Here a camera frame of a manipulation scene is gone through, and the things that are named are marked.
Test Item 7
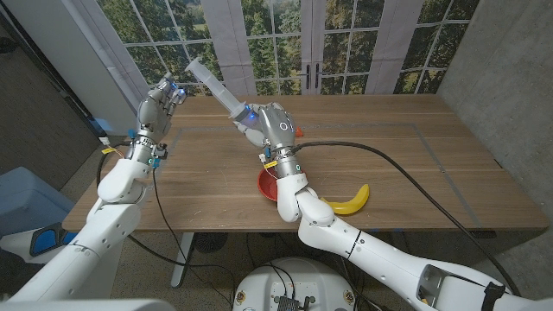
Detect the printed window backdrop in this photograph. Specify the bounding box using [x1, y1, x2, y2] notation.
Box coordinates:
[71, 0, 480, 116]

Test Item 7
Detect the red bowl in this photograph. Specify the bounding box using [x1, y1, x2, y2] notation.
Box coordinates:
[257, 167, 280, 202]

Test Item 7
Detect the white table leg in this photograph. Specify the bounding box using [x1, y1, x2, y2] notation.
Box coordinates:
[170, 232, 195, 289]

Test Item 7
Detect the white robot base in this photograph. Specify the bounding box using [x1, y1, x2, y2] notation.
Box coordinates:
[232, 257, 358, 311]

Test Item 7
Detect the light blue bin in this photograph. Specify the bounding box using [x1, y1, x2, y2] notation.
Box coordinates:
[0, 166, 77, 238]

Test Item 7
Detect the white device with blue pads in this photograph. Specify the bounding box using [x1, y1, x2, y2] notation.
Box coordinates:
[0, 222, 79, 265]

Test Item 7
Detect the white robot torso edge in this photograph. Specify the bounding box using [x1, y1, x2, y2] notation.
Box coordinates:
[0, 297, 176, 311]

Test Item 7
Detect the large clear plastic syringe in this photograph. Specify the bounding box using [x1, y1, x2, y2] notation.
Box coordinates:
[184, 57, 260, 130]

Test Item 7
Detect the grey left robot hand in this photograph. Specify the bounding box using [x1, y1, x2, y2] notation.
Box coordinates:
[127, 72, 188, 169]

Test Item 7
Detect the yellow toy banana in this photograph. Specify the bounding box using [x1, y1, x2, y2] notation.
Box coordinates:
[320, 183, 371, 216]

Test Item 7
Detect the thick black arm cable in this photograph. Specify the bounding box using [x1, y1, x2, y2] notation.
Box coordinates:
[292, 140, 522, 298]
[95, 146, 238, 303]

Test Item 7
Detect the round black fan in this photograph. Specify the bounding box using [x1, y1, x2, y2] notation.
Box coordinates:
[194, 232, 229, 254]

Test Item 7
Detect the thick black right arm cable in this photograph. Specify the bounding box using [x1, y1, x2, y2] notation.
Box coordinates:
[292, 140, 522, 298]

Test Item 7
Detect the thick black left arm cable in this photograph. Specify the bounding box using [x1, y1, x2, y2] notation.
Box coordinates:
[95, 146, 238, 303]

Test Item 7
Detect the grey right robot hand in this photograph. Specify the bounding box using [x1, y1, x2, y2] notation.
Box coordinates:
[232, 102, 306, 179]

